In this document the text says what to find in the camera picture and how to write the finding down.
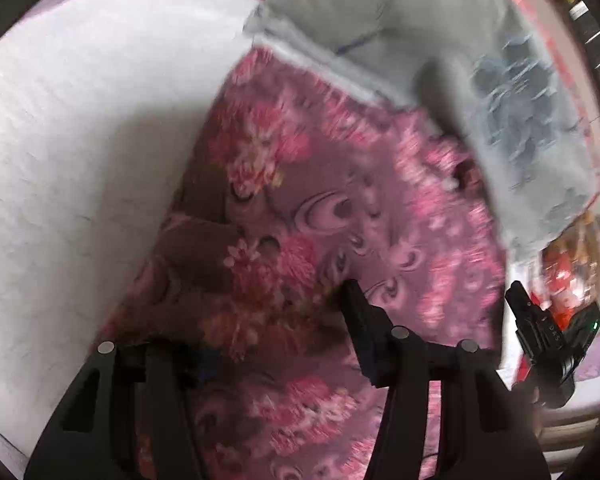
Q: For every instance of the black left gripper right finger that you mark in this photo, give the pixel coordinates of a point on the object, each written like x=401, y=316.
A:
x=483, y=434

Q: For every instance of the grey floral pillow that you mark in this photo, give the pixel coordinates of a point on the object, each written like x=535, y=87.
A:
x=482, y=71

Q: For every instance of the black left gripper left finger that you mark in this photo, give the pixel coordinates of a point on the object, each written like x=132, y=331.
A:
x=92, y=432

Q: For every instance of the purple pink floral shirt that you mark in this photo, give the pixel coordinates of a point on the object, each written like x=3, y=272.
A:
x=294, y=186

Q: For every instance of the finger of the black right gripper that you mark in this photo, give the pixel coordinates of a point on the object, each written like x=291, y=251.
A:
x=522, y=302

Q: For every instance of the white quilted bedspread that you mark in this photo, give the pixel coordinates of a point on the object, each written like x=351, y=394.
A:
x=100, y=104

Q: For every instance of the doll in plastic bag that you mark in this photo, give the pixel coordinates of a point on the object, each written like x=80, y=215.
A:
x=569, y=270

